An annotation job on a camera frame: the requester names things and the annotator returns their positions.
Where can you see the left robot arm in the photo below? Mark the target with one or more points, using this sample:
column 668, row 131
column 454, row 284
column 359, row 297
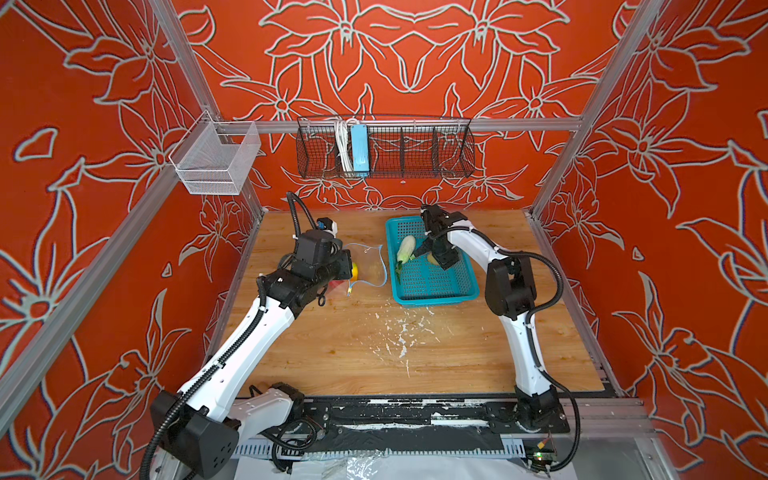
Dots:
column 201, row 424

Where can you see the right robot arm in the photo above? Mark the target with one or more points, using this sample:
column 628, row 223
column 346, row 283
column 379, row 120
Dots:
column 510, row 293

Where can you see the clear plastic wall bin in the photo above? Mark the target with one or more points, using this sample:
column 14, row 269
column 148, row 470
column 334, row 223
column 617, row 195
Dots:
column 215, row 157

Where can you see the light blue box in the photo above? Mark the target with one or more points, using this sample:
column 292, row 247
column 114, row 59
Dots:
column 360, row 149

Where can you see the dark eggplant toy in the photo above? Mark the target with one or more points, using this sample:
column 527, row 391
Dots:
column 423, row 249

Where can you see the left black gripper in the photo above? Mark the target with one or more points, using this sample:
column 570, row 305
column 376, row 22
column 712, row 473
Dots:
column 343, row 259

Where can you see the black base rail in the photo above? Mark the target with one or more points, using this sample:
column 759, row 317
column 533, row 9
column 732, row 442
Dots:
column 433, row 425

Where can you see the black wire wall basket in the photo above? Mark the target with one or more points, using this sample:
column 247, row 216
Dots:
column 400, row 147

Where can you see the white radish toy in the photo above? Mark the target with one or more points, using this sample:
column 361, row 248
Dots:
column 405, row 253

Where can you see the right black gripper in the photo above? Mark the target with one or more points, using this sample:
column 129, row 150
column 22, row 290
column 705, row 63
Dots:
column 447, row 259

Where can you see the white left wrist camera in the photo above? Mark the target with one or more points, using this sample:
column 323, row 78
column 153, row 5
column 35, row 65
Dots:
column 327, row 224

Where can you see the clear zip top bag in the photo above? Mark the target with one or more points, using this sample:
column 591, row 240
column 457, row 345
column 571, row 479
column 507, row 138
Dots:
column 374, row 273

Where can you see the teal plastic basket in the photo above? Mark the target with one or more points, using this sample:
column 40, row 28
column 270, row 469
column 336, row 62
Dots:
column 420, row 283

